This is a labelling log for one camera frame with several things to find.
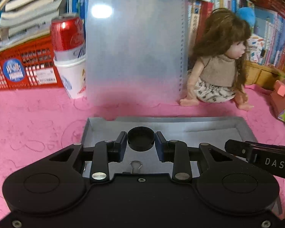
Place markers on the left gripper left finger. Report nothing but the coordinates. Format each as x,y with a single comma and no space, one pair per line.
105,152

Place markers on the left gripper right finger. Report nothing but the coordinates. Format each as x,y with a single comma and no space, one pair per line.
175,152

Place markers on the large black binder clip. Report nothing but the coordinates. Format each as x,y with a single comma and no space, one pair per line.
135,167

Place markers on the black round lid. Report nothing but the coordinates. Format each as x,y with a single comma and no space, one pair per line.
141,138

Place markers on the grey cardboard box tray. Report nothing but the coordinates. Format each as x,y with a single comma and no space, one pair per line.
193,131

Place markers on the pink cardboard phone stand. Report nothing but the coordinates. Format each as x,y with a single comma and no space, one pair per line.
278,100

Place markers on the wooden drawer box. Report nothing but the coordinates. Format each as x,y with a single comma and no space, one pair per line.
264,76

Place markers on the pink bunny print cloth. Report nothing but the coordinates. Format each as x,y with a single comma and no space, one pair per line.
35,123

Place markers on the white paper cup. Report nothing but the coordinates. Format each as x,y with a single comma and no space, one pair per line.
73,76

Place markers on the doll with brown hair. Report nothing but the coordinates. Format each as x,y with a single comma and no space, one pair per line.
219,72

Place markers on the red plastic crate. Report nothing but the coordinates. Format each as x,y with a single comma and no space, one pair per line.
29,65

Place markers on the translucent clipboard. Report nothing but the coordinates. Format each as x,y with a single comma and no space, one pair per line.
136,51

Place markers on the red soda can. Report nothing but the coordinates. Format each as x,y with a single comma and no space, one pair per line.
67,34

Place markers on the blue white plush toy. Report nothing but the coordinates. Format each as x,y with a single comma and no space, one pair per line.
247,14

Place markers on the stack of books on crate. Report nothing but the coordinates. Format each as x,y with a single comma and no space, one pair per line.
23,20

